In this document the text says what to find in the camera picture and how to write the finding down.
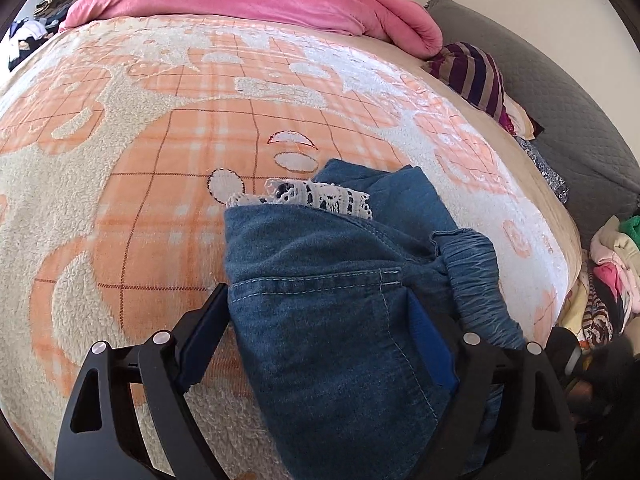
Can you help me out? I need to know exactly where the small pile of clothes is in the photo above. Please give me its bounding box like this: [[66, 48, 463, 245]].
[[7, 16, 52, 74]]

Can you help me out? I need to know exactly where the blue denim pants lace hem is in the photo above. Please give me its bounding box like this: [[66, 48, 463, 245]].
[[222, 158, 527, 480]]

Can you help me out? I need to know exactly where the beige bed sheet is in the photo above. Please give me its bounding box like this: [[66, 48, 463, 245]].
[[345, 30, 585, 322]]

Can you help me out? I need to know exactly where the yellow and magenta cloth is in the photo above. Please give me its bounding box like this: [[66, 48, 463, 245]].
[[499, 92, 545, 142]]

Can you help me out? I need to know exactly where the purple striped cloth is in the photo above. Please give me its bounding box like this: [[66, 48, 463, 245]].
[[422, 42, 509, 122]]

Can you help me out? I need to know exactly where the dark bag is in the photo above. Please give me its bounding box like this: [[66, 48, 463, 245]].
[[35, 0, 76, 19]]

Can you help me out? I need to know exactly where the pink duvet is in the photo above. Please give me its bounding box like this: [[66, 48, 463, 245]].
[[59, 0, 444, 59]]

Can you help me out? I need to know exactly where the grey quilted headboard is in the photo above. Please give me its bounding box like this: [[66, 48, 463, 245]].
[[425, 0, 640, 227]]

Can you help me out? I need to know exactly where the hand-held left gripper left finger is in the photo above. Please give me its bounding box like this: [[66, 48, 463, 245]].
[[54, 283, 231, 480]]

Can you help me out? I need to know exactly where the orange and white plush blanket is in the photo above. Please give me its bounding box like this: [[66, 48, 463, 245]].
[[0, 12, 576, 480]]

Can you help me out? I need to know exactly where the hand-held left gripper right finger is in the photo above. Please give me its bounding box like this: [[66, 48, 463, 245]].
[[406, 290, 582, 480]]

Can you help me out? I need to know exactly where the pile of colourful clothes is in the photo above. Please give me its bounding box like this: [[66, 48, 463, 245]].
[[556, 215, 640, 347]]

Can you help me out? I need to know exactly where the blue floral patterned cloth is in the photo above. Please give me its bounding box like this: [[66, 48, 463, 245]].
[[520, 137, 571, 206]]

